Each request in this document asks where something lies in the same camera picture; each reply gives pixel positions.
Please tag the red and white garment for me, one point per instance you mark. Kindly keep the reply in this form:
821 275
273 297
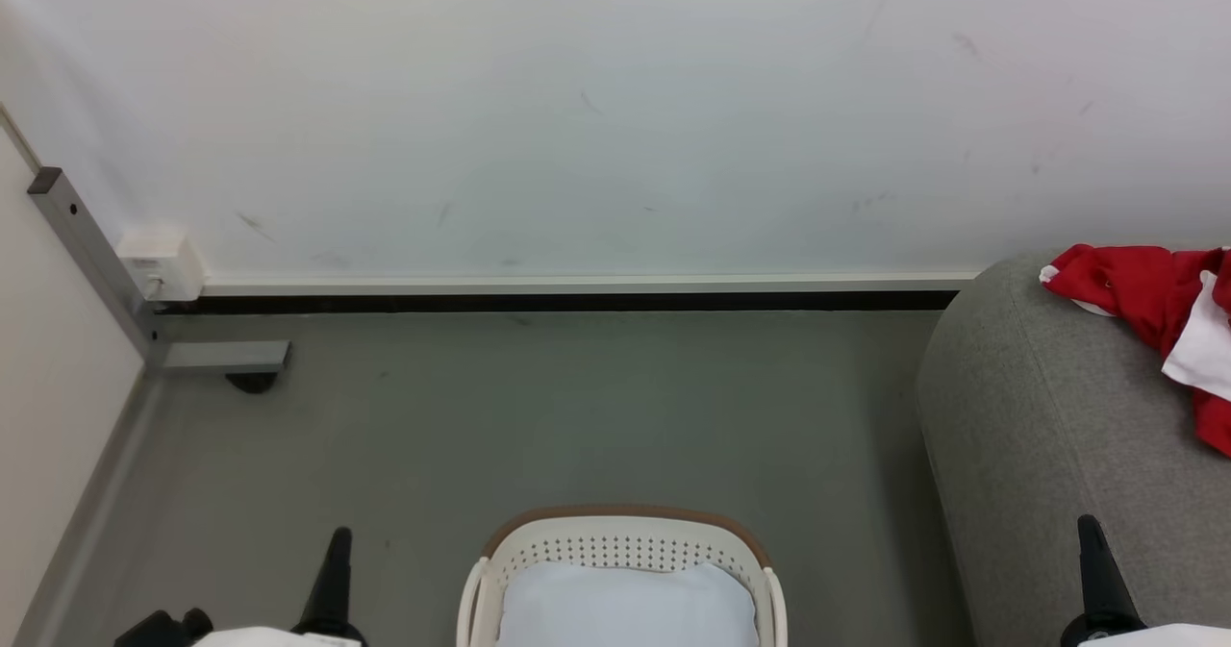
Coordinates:
1144 291

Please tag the grey fabric sofa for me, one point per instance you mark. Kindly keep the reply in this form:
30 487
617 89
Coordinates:
1039 455

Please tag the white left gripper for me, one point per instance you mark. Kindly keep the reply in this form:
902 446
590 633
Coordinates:
279 639

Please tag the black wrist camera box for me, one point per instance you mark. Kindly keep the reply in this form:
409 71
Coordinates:
163 630

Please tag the white and black baseboard strip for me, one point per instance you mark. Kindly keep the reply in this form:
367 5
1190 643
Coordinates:
577 293

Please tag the beige partition panel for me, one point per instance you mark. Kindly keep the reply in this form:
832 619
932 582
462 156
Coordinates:
48 387

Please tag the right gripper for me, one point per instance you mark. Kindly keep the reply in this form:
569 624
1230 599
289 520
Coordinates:
1183 637

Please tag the white laundry basket brown rim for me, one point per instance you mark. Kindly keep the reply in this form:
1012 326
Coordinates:
625 536

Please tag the black caster wheel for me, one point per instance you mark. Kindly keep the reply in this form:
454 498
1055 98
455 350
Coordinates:
253 382

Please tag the white wall socket box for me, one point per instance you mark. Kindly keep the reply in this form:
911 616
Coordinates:
162 262

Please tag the light blue cloth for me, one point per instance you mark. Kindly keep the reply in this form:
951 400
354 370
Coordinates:
625 609

